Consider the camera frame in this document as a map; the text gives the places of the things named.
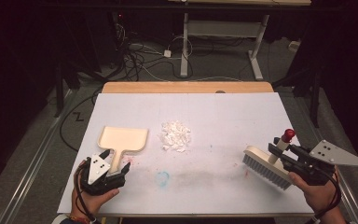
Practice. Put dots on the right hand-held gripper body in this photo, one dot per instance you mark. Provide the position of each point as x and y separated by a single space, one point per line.
326 157

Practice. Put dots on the black metal stand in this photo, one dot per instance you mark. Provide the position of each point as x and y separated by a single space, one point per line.
315 93

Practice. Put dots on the white metal desk frame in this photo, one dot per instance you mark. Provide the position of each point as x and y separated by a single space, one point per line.
185 46

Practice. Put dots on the white table cover sheet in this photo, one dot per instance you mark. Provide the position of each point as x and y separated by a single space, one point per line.
199 112

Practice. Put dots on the metal floor rail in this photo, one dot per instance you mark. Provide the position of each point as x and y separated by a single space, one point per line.
31 174
348 193

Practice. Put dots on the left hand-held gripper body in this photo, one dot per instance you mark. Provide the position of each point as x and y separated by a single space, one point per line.
98 169

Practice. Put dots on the wooden table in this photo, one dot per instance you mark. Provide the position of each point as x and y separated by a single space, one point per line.
183 87

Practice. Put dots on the person's left hand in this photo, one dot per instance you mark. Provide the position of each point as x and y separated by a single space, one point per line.
90 199

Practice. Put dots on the white power strip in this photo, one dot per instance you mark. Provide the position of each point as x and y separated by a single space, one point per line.
294 46

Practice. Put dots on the pile of white paper scraps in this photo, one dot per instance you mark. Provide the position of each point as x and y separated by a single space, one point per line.
175 136

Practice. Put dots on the cream plastic dustpan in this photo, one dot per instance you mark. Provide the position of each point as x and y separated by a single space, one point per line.
122 140

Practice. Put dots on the person's right hand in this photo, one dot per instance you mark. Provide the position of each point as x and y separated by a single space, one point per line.
318 193

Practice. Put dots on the white brush with red cap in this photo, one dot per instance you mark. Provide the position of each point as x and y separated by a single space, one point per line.
268 169

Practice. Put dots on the white power adapter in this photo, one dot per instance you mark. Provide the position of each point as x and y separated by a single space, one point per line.
167 53

